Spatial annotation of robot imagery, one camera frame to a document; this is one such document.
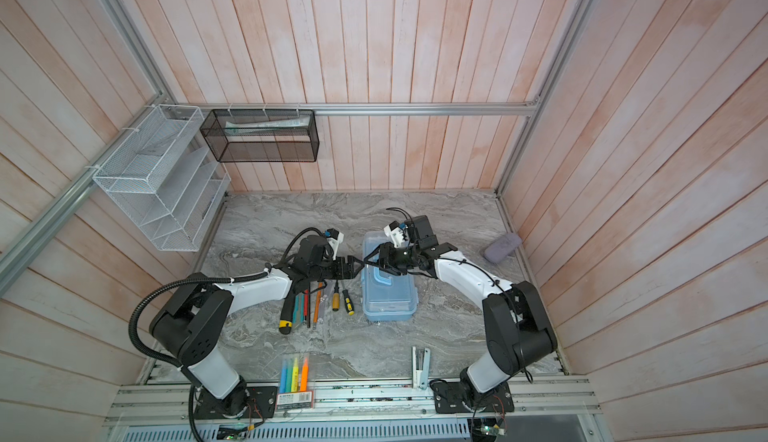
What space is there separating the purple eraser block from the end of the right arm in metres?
0.36

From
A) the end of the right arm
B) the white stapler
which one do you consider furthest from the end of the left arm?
the white stapler

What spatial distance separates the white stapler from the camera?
29.9 inches

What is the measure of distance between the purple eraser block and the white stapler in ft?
1.33

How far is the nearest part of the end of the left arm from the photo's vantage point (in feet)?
2.39

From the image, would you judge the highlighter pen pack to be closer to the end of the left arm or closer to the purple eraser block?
the end of the left arm

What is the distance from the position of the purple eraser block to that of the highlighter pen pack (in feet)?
2.22

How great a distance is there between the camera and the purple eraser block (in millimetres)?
1007

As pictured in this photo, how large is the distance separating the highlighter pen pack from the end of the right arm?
0.33 meters

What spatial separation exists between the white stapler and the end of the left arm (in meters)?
0.28

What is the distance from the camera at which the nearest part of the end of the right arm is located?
666mm
